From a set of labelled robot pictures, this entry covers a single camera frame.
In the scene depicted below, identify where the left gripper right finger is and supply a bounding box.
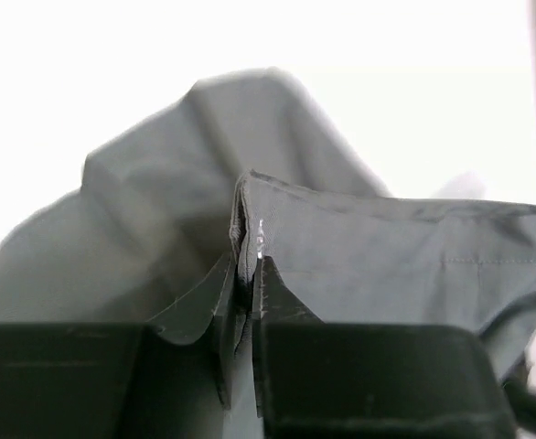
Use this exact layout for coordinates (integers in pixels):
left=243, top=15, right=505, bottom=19
left=251, top=256, right=322, bottom=416

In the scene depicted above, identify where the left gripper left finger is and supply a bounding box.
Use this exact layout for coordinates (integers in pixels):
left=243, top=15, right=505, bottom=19
left=148, top=253, right=236, bottom=407

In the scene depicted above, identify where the grey pleated skirt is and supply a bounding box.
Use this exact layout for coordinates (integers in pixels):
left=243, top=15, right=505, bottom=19
left=0, top=67, right=536, bottom=380

